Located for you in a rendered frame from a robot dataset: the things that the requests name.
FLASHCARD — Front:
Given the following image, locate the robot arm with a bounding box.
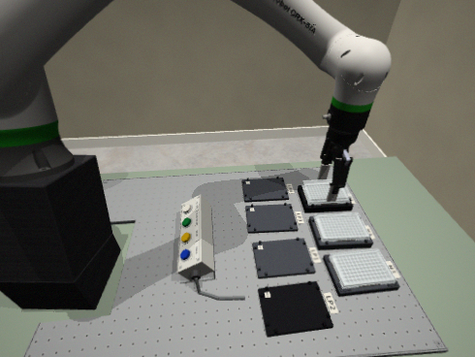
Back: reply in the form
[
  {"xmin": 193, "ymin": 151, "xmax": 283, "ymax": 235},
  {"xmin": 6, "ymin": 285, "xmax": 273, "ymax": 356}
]
[{"xmin": 0, "ymin": 0, "xmax": 392, "ymax": 183}]

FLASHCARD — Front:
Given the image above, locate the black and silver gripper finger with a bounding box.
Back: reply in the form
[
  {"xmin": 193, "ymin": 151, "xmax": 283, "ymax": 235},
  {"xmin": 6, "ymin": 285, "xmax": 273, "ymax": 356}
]
[
  {"xmin": 317, "ymin": 136, "xmax": 333, "ymax": 179},
  {"xmin": 327, "ymin": 146, "xmax": 353, "ymax": 202}
]

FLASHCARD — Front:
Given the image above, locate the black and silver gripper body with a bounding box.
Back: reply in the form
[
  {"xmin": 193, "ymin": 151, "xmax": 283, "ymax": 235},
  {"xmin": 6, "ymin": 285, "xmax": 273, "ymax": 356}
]
[{"xmin": 327, "ymin": 126, "xmax": 359, "ymax": 158}]

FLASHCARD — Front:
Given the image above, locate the white button panel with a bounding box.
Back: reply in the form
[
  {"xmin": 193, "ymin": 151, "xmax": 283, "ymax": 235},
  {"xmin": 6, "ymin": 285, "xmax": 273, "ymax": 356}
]
[{"xmin": 177, "ymin": 195, "xmax": 245, "ymax": 300}]

